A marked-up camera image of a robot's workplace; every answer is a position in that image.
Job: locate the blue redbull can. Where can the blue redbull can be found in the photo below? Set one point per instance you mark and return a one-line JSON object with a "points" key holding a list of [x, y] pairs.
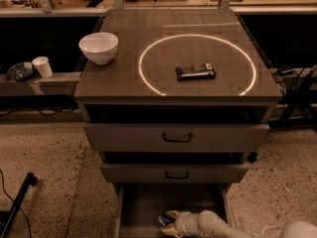
{"points": [[164, 220]]}

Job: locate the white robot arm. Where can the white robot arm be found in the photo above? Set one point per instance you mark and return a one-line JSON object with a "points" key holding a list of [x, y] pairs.
{"points": [[207, 224]]}

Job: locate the grey bottom drawer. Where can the grey bottom drawer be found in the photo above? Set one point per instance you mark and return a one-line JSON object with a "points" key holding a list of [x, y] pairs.
{"points": [[141, 204]]}

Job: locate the grey drawer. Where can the grey drawer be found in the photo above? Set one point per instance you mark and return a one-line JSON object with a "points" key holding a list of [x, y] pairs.
{"points": [[141, 204], [175, 138], [173, 173]]}

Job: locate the grey middle drawer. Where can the grey middle drawer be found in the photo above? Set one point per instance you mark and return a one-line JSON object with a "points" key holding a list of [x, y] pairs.
{"points": [[173, 173]]}

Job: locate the grey top drawer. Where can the grey top drawer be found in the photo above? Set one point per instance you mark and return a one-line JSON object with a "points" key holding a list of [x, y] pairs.
{"points": [[175, 138]]}

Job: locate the grey drawer cabinet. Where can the grey drawer cabinet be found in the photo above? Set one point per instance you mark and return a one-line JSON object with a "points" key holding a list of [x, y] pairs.
{"points": [[139, 85]]}

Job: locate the black cabinet caster wheel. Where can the black cabinet caster wheel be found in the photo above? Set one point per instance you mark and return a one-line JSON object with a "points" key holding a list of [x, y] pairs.
{"points": [[253, 157]]}

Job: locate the black snack bar wrapper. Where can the black snack bar wrapper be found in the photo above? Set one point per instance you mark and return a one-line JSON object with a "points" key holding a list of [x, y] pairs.
{"points": [[204, 71]]}

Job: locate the black tripod stand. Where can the black tripod stand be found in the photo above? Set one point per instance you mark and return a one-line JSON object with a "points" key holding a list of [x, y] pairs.
{"points": [[296, 107]]}

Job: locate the black floor stand leg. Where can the black floor stand leg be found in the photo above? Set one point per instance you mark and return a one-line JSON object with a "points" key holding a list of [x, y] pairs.
{"points": [[7, 216]]}

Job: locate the grey side bench ledge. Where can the grey side bench ledge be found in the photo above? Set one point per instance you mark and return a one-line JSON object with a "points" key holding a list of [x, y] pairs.
{"points": [[60, 83]]}

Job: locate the white ceramic bowl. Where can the white ceramic bowl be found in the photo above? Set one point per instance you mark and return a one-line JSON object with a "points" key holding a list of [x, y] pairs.
{"points": [[99, 48]]}

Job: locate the white paper cup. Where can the white paper cup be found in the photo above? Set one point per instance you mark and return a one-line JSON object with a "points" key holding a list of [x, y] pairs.
{"points": [[43, 66]]}

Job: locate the dark round dish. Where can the dark round dish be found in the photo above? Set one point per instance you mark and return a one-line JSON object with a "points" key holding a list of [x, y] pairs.
{"points": [[21, 71]]}

